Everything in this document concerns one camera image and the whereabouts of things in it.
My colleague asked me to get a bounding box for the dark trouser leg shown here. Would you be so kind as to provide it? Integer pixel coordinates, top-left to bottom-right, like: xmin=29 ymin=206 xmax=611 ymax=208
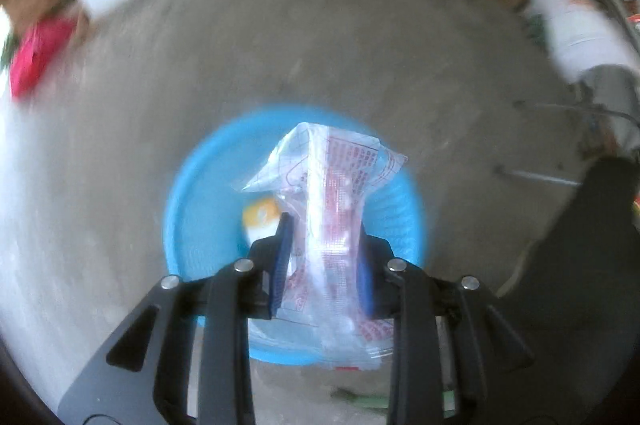
xmin=500 ymin=155 xmax=640 ymax=425

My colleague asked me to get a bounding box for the clear red-printed plastic bag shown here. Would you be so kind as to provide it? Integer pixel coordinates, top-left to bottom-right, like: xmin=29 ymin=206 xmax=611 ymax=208
xmin=241 ymin=122 xmax=408 ymax=371

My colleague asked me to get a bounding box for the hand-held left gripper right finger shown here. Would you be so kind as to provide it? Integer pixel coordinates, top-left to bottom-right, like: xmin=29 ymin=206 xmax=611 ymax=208
xmin=356 ymin=230 xmax=581 ymax=425

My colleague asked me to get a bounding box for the white sack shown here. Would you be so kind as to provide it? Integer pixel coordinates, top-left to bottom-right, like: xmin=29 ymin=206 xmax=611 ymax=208
xmin=522 ymin=0 xmax=636 ymax=80

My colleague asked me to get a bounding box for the green strip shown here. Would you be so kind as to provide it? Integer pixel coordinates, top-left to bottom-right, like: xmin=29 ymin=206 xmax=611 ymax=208
xmin=332 ymin=387 xmax=396 ymax=411

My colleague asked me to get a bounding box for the thin metal rod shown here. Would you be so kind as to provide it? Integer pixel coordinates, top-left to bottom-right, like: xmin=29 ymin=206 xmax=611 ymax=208
xmin=500 ymin=169 xmax=583 ymax=186

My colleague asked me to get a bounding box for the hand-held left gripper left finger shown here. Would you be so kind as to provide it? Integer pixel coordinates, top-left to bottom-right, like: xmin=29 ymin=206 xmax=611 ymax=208
xmin=59 ymin=211 xmax=297 ymax=425

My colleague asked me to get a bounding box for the blue plastic basket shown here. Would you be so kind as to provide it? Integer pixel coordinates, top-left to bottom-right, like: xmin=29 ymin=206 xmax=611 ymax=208
xmin=162 ymin=105 xmax=428 ymax=366

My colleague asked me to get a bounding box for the red cloth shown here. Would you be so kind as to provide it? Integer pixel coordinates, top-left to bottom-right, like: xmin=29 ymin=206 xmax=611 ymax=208
xmin=9 ymin=17 xmax=81 ymax=98

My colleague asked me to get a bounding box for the yellow and white container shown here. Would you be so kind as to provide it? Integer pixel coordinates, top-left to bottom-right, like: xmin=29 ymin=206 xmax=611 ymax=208
xmin=241 ymin=197 xmax=281 ymax=246

